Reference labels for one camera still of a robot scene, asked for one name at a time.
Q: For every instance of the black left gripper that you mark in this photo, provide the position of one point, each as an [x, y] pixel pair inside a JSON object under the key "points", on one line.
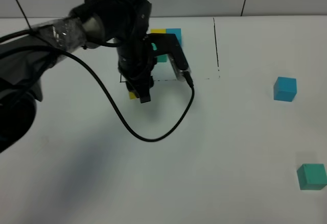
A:
{"points": [[136, 63]]}

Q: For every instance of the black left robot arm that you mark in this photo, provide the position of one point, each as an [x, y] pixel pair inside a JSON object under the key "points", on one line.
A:
{"points": [[27, 54]]}

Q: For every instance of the green template block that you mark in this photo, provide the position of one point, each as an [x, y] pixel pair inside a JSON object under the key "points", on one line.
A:
{"points": [[161, 58]]}

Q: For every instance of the yellow template block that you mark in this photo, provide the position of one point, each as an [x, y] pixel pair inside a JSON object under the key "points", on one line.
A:
{"points": [[158, 31]]}

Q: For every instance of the blue template block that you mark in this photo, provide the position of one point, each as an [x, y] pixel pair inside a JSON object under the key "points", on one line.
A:
{"points": [[177, 33]]}

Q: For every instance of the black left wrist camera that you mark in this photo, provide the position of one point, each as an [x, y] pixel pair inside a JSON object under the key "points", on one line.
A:
{"points": [[167, 44]]}

